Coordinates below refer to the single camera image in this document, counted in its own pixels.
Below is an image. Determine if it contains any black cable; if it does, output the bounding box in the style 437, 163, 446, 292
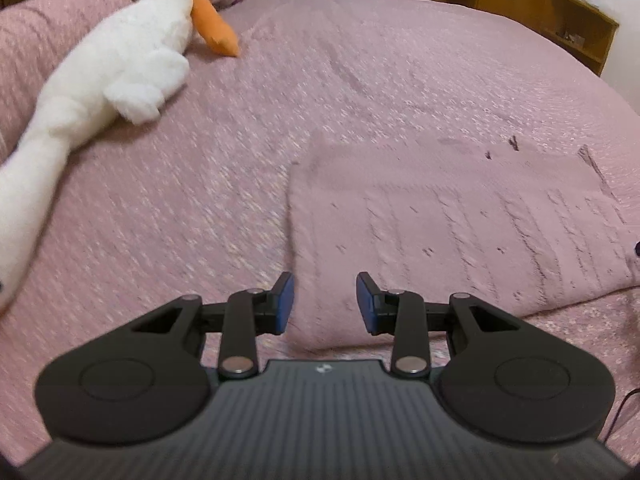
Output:
600, 386, 640, 446

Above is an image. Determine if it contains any pink knitted sweater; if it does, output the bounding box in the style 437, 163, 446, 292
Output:
286, 132, 638, 356

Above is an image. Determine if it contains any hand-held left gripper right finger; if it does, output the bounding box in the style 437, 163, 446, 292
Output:
355, 272, 521, 380

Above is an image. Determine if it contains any pink bedspread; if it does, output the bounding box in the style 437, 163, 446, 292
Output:
0, 0, 640, 466

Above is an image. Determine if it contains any white plush goose toy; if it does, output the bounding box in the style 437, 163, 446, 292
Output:
0, 0, 241, 311

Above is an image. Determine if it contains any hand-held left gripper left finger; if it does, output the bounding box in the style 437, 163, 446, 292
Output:
131, 271, 296, 380

